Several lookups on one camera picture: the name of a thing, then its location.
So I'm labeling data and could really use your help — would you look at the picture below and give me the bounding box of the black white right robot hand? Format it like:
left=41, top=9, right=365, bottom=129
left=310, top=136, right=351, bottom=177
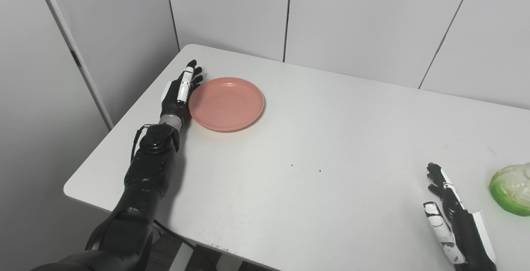
left=422, top=163, right=497, bottom=271

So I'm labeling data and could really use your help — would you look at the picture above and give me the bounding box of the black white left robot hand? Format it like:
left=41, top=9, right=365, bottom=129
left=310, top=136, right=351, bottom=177
left=159, top=59, right=204, bottom=125

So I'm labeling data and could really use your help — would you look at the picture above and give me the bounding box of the pink round plate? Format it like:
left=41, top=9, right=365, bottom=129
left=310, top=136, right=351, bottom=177
left=188, top=77, right=265, bottom=132

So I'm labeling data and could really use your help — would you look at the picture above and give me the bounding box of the green white cabbage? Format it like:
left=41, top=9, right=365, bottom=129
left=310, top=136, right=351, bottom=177
left=489, top=163, right=530, bottom=216

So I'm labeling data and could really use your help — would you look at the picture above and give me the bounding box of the white table leg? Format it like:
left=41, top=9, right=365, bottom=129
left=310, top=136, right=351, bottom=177
left=169, top=241, right=195, bottom=271

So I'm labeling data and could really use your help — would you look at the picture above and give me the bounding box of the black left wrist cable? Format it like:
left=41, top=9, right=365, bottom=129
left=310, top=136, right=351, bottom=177
left=130, top=124, right=152, bottom=164

